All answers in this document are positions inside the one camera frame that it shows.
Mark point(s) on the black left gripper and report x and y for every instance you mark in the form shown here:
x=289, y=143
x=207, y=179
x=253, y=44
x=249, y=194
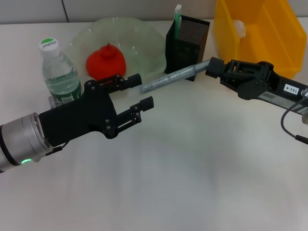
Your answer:
x=79, y=120

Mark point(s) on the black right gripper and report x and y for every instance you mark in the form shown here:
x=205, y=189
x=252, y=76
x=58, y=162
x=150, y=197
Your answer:
x=264, y=84

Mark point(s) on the red-orange toy orange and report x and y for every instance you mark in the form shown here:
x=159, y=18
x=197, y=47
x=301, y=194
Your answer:
x=106, y=62

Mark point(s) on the green utility knife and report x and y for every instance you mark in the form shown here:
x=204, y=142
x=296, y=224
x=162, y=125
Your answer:
x=177, y=21

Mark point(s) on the green label water bottle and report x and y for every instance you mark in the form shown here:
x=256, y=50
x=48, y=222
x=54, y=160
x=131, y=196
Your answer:
x=60, y=77

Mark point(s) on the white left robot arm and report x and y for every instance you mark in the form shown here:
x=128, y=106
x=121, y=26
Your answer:
x=21, y=142

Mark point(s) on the pale green glass fruit plate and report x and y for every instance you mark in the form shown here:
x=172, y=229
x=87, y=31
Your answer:
x=144, y=48

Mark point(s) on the black mesh pen holder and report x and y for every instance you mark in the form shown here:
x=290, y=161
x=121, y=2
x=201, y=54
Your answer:
x=183, y=55

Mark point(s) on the yellow plastic storage bin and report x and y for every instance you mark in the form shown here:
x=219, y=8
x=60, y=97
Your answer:
x=272, y=41

